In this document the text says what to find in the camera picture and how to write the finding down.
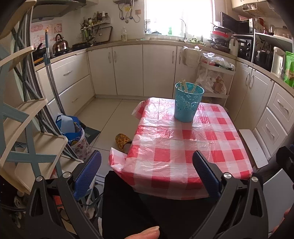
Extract blue handled mop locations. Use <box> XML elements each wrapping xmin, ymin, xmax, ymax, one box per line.
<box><xmin>43</xmin><ymin>27</ymin><xmax>66</xmax><ymax>116</ymax></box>

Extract black toaster oven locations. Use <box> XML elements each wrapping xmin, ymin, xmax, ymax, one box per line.
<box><xmin>234</xmin><ymin>34</ymin><xmax>254</xmax><ymax>62</ymax></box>

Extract wall spice rack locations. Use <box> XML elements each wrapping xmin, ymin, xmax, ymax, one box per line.
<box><xmin>80</xmin><ymin>11</ymin><xmax>112</xmax><ymax>45</ymax></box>

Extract yellow patterned slipper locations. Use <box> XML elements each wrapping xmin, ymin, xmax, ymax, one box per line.
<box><xmin>115</xmin><ymin>133</ymin><xmax>132</xmax><ymax>153</ymax></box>

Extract white stool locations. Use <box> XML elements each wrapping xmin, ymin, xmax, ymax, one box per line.
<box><xmin>238</xmin><ymin>129</ymin><xmax>269</xmax><ymax>169</ymax></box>

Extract cream kitchen base cabinets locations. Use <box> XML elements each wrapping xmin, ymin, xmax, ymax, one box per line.
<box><xmin>34</xmin><ymin>40</ymin><xmax>294</xmax><ymax>159</ymax></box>

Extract steel stovetop kettle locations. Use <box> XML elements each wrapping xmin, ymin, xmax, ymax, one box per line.
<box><xmin>52</xmin><ymin>33</ymin><xmax>69</xmax><ymax>55</ymax></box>

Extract person's hand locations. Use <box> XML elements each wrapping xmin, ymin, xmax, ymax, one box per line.
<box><xmin>123</xmin><ymin>206</ymin><xmax>294</xmax><ymax>239</ymax></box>

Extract kitchen faucet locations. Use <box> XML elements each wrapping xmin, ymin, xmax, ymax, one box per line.
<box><xmin>180</xmin><ymin>18</ymin><xmax>187</xmax><ymax>42</ymax></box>

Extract green snack bag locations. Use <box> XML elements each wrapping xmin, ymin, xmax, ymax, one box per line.
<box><xmin>284</xmin><ymin>51</ymin><xmax>294</xmax><ymax>88</ymax></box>

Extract teal perforated plastic bucket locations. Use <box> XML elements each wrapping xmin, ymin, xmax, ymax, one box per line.
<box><xmin>174</xmin><ymin>82</ymin><xmax>205</xmax><ymax>122</ymax></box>

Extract clear plastic bottle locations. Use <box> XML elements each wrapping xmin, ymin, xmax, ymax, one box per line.
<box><xmin>121</xmin><ymin>27</ymin><xmax>128</xmax><ymax>41</ymax></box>

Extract black floor scale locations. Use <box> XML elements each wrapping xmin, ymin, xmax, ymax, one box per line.
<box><xmin>80</xmin><ymin>122</ymin><xmax>101</xmax><ymax>144</ymax></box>

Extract blue plastic bag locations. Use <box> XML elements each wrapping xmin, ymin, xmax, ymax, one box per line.
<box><xmin>56</xmin><ymin>115</ymin><xmax>83</xmax><ymax>146</ymax></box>

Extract black microwave oven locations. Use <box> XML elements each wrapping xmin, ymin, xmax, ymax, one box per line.
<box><xmin>220</xmin><ymin>12</ymin><xmax>254</xmax><ymax>35</ymax></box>

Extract white hanging trash bin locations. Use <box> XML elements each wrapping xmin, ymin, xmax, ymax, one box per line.
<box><xmin>181</xmin><ymin>46</ymin><xmax>202</xmax><ymax>68</ymax></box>

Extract floral fabric bag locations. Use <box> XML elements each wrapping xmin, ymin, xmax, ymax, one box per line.
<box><xmin>71</xmin><ymin>129</ymin><xmax>92</xmax><ymax>161</ymax></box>

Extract white electric kettle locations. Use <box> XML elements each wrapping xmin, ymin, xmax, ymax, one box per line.
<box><xmin>271</xmin><ymin>47</ymin><xmax>286</xmax><ymax>79</ymax></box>

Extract cream blue shelf rack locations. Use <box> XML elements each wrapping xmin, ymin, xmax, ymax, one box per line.
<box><xmin>1</xmin><ymin>1</ymin><xmax>79</xmax><ymax>194</ymax></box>

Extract red white checkered tablecloth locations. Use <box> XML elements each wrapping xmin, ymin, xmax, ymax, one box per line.
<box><xmin>109</xmin><ymin>98</ymin><xmax>253</xmax><ymax>200</ymax></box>

